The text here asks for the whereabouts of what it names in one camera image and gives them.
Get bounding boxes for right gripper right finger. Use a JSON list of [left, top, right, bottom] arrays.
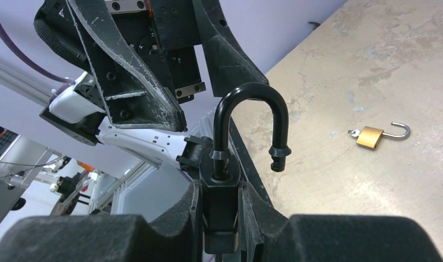
[[240, 182, 288, 261]]

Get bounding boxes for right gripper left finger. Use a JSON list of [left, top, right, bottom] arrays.
[[151, 181, 202, 261]]

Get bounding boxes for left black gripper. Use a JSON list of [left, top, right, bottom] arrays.
[[67, 0, 269, 132]]

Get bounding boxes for black padlock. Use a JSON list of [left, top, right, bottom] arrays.
[[199, 83, 291, 255]]

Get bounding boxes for brass padlock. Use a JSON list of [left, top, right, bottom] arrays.
[[355, 122, 411, 150]]

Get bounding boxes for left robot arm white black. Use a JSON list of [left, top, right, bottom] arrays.
[[34, 1, 268, 178]]

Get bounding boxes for black hex key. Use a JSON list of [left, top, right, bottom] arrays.
[[308, 21, 321, 30]]

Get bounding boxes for black mounting base plate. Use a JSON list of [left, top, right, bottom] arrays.
[[229, 119, 273, 207]]

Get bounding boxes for aluminium frame rail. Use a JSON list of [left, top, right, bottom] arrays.
[[0, 56, 222, 218]]

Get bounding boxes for grey equipment outside enclosure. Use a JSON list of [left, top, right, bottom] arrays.
[[0, 123, 110, 229]]

